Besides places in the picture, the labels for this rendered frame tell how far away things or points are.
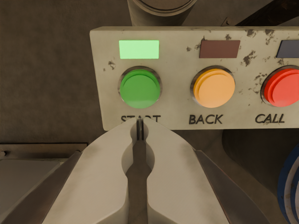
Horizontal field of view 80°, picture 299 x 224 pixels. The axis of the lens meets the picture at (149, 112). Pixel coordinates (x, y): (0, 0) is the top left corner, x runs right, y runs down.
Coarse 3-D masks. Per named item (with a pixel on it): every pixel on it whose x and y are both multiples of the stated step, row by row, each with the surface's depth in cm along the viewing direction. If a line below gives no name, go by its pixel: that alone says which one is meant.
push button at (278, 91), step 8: (280, 72) 18; (288, 72) 17; (296, 72) 17; (272, 80) 18; (280, 80) 17; (288, 80) 18; (296, 80) 18; (272, 88) 18; (280, 88) 18; (288, 88) 18; (296, 88) 18; (272, 96) 18; (280, 96) 18; (288, 96) 18; (296, 96) 18; (272, 104) 19; (280, 104) 19; (288, 104) 19
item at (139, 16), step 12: (132, 0) 26; (144, 0) 25; (156, 0) 25; (168, 0) 25; (180, 0) 25; (192, 0) 25; (132, 12) 31; (144, 12) 26; (156, 12) 26; (168, 12) 26; (180, 12) 26; (132, 24) 42; (144, 24) 32; (156, 24) 30; (168, 24) 30; (180, 24) 34
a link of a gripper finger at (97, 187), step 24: (96, 144) 10; (120, 144) 10; (96, 168) 8; (120, 168) 8; (72, 192) 7; (96, 192) 7; (120, 192) 7; (48, 216) 6; (72, 216) 6; (96, 216) 6; (120, 216) 7
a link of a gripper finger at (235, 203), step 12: (204, 156) 9; (204, 168) 8; (216, 168) 8; (216, 180) 7; (228, 180) 7; (216, 192) 7; (228, 192) 7; (240, 192) 7; (228, 204) 7; (240, 204) 7; (252, 204) 7; (228, 216) 6; (240, 216) 6; (252, 216) 6; (264, 216) 6
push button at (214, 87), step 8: (208, 72) 17; (216, 72) 17; (224, 72) 17; (200, 80) 18; (208, 80) 17; (216, 80) 17; (224, 80) 17; (232, 80) 18; (200, 88) 18; (208, 88) 18; (216, 88) 18; (224, 88) 18; (232, 88) 18; (200, 96) 18; (208, 96) 18; (216, 96) 18; (224, 96) 18; (208, 104) 18; (216, 104) 19
